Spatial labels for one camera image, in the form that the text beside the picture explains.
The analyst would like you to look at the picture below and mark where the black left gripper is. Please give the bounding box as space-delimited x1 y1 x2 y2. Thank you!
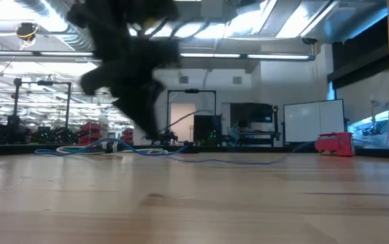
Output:
80 20 182 142

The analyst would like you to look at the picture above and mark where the pale door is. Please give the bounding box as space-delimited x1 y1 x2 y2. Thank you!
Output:
169 102 197 143

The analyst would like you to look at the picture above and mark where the red tool cart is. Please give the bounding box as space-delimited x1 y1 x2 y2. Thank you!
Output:
78 121 104 146
121 127 134 146

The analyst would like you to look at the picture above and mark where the black upright panel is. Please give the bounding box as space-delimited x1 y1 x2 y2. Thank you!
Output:
193 114 222 146

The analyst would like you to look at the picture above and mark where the black shelf cart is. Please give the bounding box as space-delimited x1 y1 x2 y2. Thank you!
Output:
230 102 281 147

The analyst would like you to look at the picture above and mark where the long ceiling light strip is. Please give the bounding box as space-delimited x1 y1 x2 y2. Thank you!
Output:
0 49 316 62

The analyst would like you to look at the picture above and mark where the red tape dispenser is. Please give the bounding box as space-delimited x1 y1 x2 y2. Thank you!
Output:
314 131 356 158

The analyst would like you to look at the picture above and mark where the black gantry frame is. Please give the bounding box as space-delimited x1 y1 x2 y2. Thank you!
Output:
11 77 73 136
165 89 218 146

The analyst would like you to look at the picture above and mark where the bundle of cables and plug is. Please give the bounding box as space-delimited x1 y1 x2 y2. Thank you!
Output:
56 146 169 156

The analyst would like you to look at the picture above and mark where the black white cable connector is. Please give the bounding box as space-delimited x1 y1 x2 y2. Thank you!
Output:
100 141 119 154

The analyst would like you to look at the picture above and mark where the green cable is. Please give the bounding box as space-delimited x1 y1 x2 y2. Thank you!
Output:
62 146 104 154

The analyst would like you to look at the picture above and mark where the silver ribbed air duct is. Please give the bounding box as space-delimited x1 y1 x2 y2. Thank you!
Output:
13 0 96 52

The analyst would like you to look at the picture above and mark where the ceiling cable reel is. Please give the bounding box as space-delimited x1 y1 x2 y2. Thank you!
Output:
15 22 39 42

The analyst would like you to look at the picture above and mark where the whiteboard with black frame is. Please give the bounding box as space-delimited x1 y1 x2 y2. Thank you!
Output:
283 98 347 144

